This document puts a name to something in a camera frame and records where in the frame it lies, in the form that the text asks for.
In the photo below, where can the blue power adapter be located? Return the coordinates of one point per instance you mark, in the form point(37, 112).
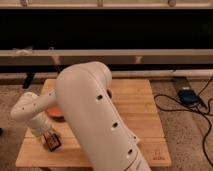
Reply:
point(187, 96)

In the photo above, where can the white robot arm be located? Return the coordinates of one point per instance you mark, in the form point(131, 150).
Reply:
point(81, 94)

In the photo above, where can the white bottle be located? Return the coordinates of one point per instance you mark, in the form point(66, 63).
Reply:
point(135, 137)

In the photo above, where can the orange bowl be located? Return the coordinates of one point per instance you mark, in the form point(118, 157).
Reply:
point(55, 114)

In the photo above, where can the wooden table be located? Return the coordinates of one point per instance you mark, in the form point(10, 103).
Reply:
point(134, 100)

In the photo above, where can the white rail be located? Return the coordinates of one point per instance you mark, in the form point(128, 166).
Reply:
point(120, 57)

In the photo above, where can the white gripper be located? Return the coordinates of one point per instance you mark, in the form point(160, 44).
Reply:
point(39, 126)

